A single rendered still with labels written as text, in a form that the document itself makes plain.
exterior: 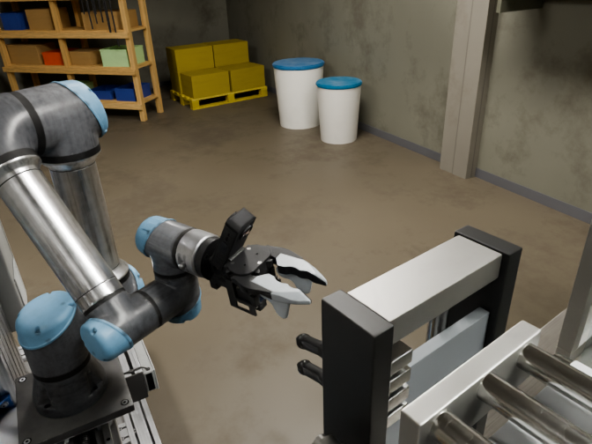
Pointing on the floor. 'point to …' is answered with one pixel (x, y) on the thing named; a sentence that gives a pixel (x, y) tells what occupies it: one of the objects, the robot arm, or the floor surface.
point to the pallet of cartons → (213, 73)
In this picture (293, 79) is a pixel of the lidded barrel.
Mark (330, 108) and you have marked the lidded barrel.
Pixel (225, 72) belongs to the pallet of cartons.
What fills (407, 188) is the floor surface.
